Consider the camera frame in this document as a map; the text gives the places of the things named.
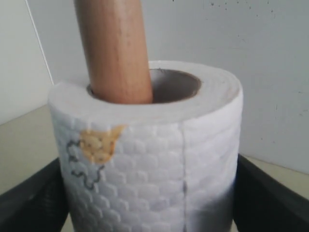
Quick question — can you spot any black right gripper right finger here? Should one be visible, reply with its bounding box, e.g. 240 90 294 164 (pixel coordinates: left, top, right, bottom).
233 155 309 232

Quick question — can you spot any printed white paper towel roll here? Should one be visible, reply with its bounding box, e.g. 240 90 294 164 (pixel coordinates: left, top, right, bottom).
48 61 243 232

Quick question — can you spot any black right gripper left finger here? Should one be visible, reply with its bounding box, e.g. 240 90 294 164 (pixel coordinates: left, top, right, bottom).
0 158 69 232

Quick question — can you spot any wooden paper towel holder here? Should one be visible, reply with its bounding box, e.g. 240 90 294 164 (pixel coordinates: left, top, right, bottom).
74 0 153 104

